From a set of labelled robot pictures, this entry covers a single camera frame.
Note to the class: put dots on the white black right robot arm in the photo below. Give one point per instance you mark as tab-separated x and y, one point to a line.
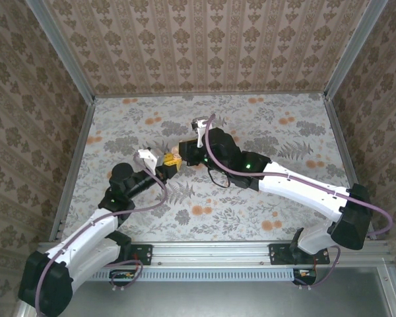
300	193

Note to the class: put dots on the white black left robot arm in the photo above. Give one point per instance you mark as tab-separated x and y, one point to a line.
85	237

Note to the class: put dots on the floral print tablecloth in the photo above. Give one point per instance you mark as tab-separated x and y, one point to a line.
217	211

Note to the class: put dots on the small black control board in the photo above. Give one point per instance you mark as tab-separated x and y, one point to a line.
122	274
305	274

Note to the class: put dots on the grey steel plate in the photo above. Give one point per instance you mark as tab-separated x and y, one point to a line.
217	300

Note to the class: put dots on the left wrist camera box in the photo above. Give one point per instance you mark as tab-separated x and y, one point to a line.
148	156

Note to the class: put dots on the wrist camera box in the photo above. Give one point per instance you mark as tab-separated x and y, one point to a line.
199	127
148	156

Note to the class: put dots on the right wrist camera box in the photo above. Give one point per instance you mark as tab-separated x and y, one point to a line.
199	127

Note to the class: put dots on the aluminium frame side rail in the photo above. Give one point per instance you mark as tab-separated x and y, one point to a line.
73	165
349	165

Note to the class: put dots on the aluminium frame back rail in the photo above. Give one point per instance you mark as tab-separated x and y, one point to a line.
201	93

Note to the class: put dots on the aluminium frame post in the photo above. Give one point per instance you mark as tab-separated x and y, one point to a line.
62	49
353	49

